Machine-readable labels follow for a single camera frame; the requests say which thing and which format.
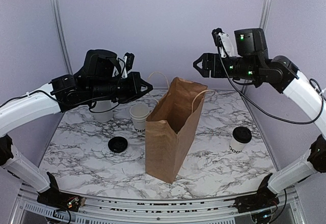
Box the left aluminium frame post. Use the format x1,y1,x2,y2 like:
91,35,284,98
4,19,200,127
50,0,73,74

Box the black plastic cup lid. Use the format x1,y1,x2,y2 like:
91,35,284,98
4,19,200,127
232,126,252,144

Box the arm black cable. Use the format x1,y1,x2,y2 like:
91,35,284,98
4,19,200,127
0,55,128,114
216,33,326,125

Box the brown paper bag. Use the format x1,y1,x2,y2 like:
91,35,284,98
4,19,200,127
145,77,211,184

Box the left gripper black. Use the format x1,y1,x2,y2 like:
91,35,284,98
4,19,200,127
89,71,153,104

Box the white paper cup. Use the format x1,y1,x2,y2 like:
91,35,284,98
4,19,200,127
229,137,247,154

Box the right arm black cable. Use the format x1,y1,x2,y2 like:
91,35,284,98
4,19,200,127
216,33,326,125

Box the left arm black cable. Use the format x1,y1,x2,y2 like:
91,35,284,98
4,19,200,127
0,55,128,114

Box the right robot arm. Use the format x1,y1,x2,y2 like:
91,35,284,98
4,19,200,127
193,28,325,213

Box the grey cylindrical canister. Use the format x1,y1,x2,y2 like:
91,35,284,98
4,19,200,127
91,100,113,123

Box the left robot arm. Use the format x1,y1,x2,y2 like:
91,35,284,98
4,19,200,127
1,49,153,211

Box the stack of white paper cups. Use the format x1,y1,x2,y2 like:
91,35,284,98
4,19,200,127
129,104,150,133

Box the front aluminium rail base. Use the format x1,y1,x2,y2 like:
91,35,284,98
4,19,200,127
8,183,306,223

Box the aluminium frame post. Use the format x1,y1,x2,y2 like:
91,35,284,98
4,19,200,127
259,0,272,31
50,0,73,74

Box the right aluminium frame post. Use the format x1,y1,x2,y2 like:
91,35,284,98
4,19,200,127
259,0,272,31

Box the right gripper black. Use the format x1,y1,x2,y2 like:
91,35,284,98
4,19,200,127
194,52,261,81

